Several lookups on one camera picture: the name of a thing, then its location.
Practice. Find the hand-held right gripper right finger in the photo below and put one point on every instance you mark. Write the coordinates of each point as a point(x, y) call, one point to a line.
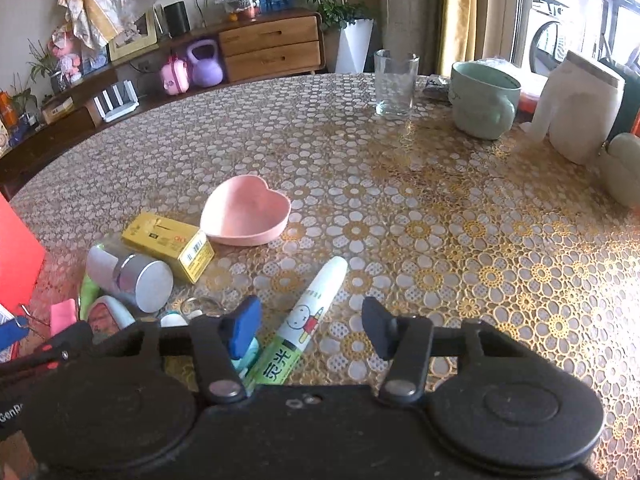
point(377, 327)

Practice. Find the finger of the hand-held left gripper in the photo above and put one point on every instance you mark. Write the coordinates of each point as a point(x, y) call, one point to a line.
point(65, 342)

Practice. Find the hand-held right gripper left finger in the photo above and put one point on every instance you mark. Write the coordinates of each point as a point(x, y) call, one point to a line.
point(242, 327)

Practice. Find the pink eraser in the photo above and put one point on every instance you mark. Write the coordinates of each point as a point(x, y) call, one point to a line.
point(62, 316)

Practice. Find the white green cartoon tube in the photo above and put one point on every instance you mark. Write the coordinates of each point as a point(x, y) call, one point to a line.
point(310, 305)

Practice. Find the red storage box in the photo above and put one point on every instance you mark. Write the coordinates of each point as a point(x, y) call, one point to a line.
point(17, 255)

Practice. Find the white printed small item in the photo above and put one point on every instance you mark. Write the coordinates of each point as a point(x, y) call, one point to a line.
point(110, 317)

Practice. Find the blue white small packet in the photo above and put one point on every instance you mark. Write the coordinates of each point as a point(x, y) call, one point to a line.
point(10, 332)

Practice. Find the yellow cardboard box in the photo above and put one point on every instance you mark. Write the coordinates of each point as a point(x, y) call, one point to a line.
point(165, 240)

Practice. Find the pink heart-shaped bowl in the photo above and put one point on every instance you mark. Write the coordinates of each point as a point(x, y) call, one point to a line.
point(240, 210)

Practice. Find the flat yellow shelf box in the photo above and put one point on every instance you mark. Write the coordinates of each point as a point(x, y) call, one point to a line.
point(57, 110)

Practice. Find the orange bottle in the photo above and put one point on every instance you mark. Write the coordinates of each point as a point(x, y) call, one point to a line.
point(7, 110)

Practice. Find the pale green mug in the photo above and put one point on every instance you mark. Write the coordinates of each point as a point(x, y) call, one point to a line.
point(480, 110)

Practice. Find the clear drinking glass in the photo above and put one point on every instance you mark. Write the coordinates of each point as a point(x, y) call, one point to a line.
point(395, 85)

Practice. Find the small leafy potted plant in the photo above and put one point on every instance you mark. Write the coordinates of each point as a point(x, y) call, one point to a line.
point(22, 102)

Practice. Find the dark foil packet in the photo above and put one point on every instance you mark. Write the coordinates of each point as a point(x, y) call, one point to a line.
point(437, 89)

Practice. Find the pink mini suitcase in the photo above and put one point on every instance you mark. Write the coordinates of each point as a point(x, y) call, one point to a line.
point(174, 77)

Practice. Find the small potted grass plant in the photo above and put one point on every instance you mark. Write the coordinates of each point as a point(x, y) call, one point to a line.
point(57, 82)

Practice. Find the purple kettlebell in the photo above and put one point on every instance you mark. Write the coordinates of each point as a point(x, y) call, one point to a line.
point(205, 70)

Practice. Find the red small container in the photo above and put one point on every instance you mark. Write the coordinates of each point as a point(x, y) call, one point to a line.
point(530, 102)

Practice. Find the wooden media cabinet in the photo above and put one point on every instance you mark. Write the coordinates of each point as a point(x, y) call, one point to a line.
point(270, 55)

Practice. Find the pink doll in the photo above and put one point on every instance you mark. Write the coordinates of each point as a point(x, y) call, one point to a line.
point(67, 60)

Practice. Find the potted plant white planter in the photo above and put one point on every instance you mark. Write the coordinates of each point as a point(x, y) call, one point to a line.
point(355, 45)

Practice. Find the white jug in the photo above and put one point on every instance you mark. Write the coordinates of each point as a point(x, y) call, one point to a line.
point(575, 120)

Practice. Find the black speaker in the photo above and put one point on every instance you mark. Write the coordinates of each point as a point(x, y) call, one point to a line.
point(176, 19)

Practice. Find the yellow curtain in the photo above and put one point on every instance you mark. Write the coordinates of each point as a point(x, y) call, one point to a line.
point(457, 10)

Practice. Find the washing machine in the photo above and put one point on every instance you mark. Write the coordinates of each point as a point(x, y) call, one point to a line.
point(545, 40)

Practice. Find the dark green utensil holder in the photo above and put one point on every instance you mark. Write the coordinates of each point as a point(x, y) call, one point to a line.
point(627, 105)

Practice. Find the beige curtain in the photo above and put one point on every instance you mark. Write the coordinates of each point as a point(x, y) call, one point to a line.
point(497, 10)

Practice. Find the yellow picture frame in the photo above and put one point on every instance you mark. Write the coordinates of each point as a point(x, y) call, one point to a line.
point(132, 45)

